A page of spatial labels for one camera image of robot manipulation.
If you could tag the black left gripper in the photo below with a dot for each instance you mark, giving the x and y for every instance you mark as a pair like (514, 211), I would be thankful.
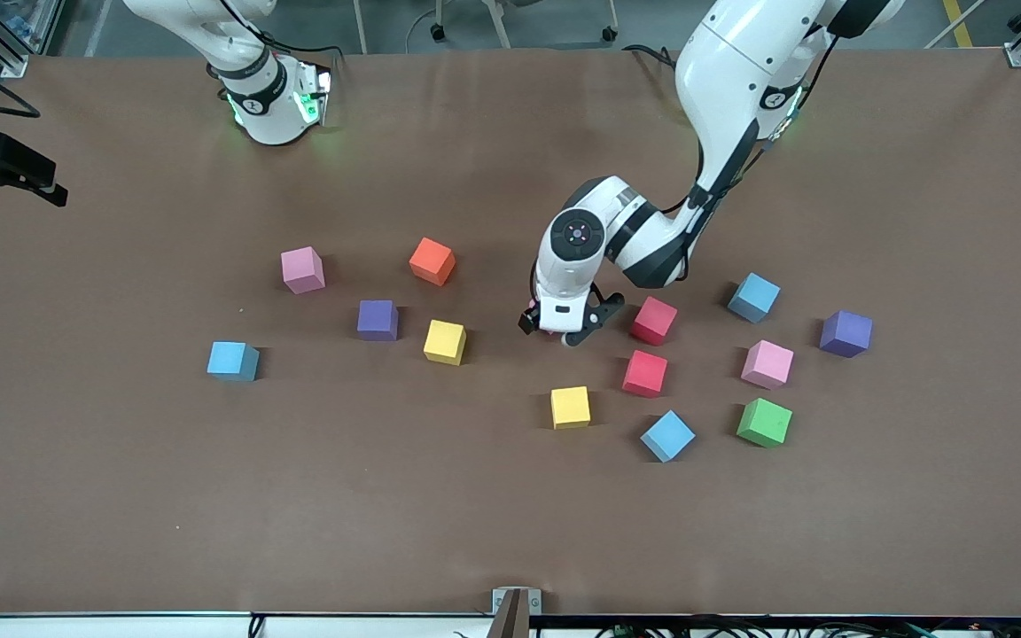
(529, 320)

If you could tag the yellow foam cube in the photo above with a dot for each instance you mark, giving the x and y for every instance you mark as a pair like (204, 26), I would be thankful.
(571, 408)
(445, 342)

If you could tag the orange foam cube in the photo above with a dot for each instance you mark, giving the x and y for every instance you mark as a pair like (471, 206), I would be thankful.
(432, 260)

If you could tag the red foam cube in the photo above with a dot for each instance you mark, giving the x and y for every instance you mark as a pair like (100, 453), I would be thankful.
(654, 320)
(645, 373)

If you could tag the purple foam cube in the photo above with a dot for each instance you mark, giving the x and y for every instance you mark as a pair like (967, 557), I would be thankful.
(378, 320)
(845, 333)

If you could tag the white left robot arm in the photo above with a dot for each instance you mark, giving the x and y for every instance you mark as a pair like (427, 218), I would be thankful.
(732, 71)

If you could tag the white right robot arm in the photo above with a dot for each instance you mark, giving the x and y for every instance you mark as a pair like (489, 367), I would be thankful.
(267, 106)

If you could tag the blue foam cube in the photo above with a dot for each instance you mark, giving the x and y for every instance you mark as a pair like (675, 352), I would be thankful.
(233, 361)
(667, 435)
(753, 297)

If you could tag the green foam cube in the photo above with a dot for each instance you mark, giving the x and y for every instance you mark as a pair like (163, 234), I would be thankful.
(765, 422)

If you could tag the brown table cover mat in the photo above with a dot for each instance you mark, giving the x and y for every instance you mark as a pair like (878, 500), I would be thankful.
(209, 487)

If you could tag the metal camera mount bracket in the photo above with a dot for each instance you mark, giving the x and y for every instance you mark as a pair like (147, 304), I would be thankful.
(502, 601)

